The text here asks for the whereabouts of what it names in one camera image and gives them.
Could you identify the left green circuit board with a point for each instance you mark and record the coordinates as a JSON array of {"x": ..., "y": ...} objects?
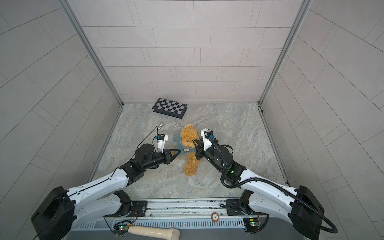
[{"x": 121, "y": 228}]

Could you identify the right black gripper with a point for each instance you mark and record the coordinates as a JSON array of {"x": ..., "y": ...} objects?
[{"x": 200, "y": 151}]

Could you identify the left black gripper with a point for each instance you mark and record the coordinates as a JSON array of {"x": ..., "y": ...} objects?
[{"x": 167, "y": 156}]

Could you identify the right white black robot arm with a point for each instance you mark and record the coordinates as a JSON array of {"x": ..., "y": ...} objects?
[{"x": 233, "y": 175}]

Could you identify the right green circuit board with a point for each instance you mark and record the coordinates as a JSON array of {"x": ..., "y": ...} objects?
[{"x": 251, "y": 225}]

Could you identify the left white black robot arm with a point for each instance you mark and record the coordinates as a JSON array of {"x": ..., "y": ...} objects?
[{"x": 45, "y": 225}]

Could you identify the round red white sticker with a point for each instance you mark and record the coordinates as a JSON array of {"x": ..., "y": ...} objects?
[{"x": 215, "y": 217}]

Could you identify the folded black white chessboard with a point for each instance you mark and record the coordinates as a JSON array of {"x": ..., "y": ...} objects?
[{"x": 170, "y": 108}]

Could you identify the aluminium mounting rail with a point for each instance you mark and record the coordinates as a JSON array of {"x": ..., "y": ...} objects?
[{"x": 186, "y": 207}]

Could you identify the beige wooden handle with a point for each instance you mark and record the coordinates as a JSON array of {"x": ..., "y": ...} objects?
[{"x": 165, "y": 234}]

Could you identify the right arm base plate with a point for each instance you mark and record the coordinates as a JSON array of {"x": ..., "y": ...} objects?
[{"x": 233, "y": 207}]

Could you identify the tan teddy bear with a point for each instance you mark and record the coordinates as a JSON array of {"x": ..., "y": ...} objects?
[{"x": 188, "y": 135}]

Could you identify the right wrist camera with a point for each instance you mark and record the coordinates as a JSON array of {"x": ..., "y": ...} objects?
[{"x": 206, "y": 135}]

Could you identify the green circuit board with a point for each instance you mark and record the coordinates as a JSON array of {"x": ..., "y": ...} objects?
[
  {"x": 251, "y": 225},
  {"x": 121, "y": 228}
]

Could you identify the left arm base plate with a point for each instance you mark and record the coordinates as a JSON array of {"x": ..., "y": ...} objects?
[{"x": 133, "y": 209}]

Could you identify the grey-green teddy sweater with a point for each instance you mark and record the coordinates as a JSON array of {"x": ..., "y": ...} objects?
[{"x": 184, "y": 150}]

